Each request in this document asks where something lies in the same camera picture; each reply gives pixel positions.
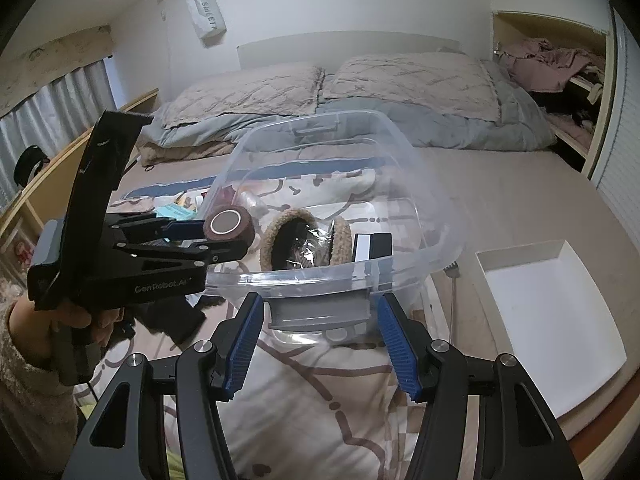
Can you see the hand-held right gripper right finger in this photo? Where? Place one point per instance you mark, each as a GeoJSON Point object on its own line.
{"type": "Point", "coordinates": [400, 350]}

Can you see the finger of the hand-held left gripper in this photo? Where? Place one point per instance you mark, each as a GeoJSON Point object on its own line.
{"type": "Point", "coordinates": [220, 252]}
{"type": "Point", "coordinates": [180, 230]}

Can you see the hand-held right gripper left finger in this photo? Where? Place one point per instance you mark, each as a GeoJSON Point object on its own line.
{"type": "Point", "coordinates": [242, 345]}

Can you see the brown bandage roll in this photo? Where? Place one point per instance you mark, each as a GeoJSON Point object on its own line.
{"type": "Point", "coordinates": [245, 225]}

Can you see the beige fleece slipper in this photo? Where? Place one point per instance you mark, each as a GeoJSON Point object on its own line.
{"type": "Point", "coordinates": [342, 237]}
{"type": "Point", "coordinates": [267, 245]}

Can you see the clear plastic storage bin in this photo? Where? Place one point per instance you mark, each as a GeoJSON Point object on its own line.
{"type": "Point", "coordinates": [300, 277]}

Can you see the crinkled clear plastic bag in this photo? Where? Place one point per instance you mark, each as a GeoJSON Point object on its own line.
{"type": "Point", "coordinates": [310, 247]}

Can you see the black box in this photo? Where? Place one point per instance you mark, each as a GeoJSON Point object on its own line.
{"type": "Point", "coordinates": [380, 247]}

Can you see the person's left hand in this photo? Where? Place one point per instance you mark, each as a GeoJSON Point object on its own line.
{"type": "Point", "coordinates": [107, 325]}

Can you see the red patterned picture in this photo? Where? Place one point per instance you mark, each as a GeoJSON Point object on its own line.
{"type": "Point", "coordinates": [20, 252]}

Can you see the black cloth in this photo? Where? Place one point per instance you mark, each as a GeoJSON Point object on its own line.
{"type": "Point", "coordinates": [175, 317]}

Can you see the wooden bedside shelf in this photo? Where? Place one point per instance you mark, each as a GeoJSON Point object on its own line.
{"type": "Point", "coordinates": [45, 195]}

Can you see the beige fleece blanket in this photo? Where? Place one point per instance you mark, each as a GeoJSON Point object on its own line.
{"type": "Point", "coordinates": [155, 152]}

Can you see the printed blanket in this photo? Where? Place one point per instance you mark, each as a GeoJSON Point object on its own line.
{"type": "Point", "coordinates": [310, 410]}

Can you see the black cap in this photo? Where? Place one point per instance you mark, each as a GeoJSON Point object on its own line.
{"type": "Point", "coordinates": [27, 165]}

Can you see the beige quilted pillow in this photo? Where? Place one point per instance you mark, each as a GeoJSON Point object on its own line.
{"type": "Point", "coordinates": [410, 85]}
{"type": "Point", "coordinates": [240, 95]}

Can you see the white shallow tray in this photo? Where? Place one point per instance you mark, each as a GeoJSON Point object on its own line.
{"type": "Point", "coordinates": [550, 320]}

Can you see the grey curtain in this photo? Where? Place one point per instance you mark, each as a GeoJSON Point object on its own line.
{"type": "Point", "coordinates": [50, 110]}

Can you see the beige bed sheet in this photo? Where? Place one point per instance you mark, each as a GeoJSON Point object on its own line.
{"type": "Point", "coordinates": [510, 200]}

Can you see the beige curtain valance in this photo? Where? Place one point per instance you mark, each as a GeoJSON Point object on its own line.
{"type": "Point", "coordinates": [50, 60]}

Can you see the white hanging pouch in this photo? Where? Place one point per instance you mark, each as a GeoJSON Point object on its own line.
{"type": "Point", "coordinates": [207, 17]}

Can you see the white headboard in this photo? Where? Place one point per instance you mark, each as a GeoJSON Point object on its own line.
{"type": "Point", "coordinates": [350, 45]}

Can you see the grey-blue duvet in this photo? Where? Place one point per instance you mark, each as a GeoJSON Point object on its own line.
{"type": "Point", "coordinates": [515, 115]}

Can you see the white ribbed wardrobe door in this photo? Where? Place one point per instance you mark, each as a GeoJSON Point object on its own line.
{"type": "Point", "coordinates": [622, 135]}

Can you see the wooden wardrobe alcove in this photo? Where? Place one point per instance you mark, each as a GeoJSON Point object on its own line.
{"type": "Point", "coordinates": [605, 110]}

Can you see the pile of pink clothes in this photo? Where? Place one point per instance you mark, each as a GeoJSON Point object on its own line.
{"type": "Point", "coordinates": [550, 62]}

